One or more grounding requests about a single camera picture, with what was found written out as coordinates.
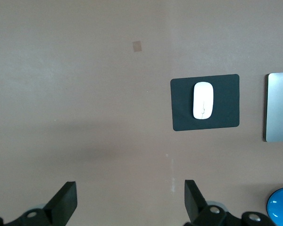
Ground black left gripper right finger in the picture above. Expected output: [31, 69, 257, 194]
[183, 180, 244, 226]

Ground black rectangular mouse pad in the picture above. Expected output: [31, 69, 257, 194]
[170, 73, 241, 132]

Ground blue desk lamp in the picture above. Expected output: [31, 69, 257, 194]
[266, 187, 283, 222]

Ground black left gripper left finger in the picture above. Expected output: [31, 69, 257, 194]
[3, 180, 78, 226]

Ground white computer mouse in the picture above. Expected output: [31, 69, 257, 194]
[192, 81, 214, 120]

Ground silver closed laptop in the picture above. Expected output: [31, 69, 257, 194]
[264, 72, 283, 143]

